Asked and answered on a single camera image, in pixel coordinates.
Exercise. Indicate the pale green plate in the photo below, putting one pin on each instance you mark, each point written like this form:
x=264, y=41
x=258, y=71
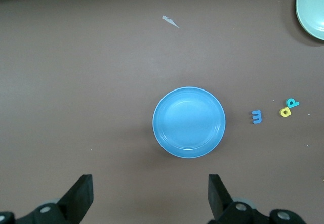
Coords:
x=311, y=6

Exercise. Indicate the yellow foam letter a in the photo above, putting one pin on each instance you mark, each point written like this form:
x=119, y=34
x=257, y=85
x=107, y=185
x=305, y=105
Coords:
x=281, y=112

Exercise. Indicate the teal foam letter p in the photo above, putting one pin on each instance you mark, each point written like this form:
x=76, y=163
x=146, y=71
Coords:
x=295, y=104

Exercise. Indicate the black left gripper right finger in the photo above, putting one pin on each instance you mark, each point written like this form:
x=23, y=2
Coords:
x=217, y=196

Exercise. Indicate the blue foam letter m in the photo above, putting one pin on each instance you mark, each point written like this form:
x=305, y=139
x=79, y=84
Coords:
x=259, y=117

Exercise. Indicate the blue plate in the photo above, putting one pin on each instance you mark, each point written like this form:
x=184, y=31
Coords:
x=188, y=123

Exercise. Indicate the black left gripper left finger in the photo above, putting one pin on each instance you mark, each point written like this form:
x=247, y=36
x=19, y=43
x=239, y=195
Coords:
x=78, y=196

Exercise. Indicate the brown table cover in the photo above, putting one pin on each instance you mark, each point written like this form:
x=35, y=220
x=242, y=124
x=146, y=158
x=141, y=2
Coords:
x=76, y=82

